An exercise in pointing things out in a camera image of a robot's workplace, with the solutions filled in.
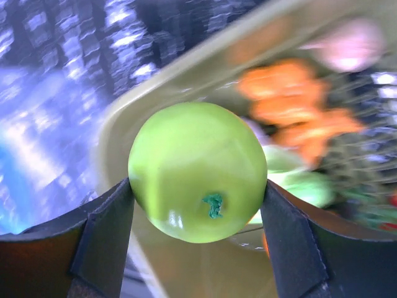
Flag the green toy apple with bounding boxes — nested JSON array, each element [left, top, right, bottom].
[[128, 102, 267, 243]]

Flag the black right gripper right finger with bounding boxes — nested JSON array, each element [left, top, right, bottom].
[[261, 181, 396, 298]]

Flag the clear zip top bag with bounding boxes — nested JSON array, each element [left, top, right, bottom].
[[1, 143, 33, 234]]

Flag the orange toy carrot pieces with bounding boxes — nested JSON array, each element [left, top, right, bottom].
[[238, 58, 365, 167]]

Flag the pink toy food piece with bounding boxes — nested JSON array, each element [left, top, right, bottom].
[[300, 17, 386, 73]]

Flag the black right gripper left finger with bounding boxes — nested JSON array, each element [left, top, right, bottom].
[[1, 179, 134, 297]]

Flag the olive green plastic bin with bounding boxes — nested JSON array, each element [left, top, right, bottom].
[[95, 1, 396, 297]]

